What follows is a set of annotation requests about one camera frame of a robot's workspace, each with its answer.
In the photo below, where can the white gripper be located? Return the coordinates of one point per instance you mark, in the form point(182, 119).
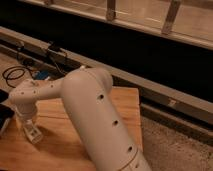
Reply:
point(23, 116)

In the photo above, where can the small white labelled bottle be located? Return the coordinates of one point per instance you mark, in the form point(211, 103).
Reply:
point(32, 132)

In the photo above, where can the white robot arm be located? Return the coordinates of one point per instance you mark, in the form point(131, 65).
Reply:
point(85, 96)

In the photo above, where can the black device at left edge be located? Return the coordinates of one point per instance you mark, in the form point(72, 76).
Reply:
point(6, 113)

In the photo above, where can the blue object behind board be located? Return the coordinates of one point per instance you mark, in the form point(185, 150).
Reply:
point(42, 75)

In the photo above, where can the wooden board table top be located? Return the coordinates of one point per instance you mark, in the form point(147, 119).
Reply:
point(61, 149)

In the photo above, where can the black clamp on rail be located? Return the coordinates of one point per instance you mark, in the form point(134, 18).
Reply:
point(54, 47)

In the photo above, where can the metal rail along wall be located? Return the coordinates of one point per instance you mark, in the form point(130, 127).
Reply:
point(189, 105)

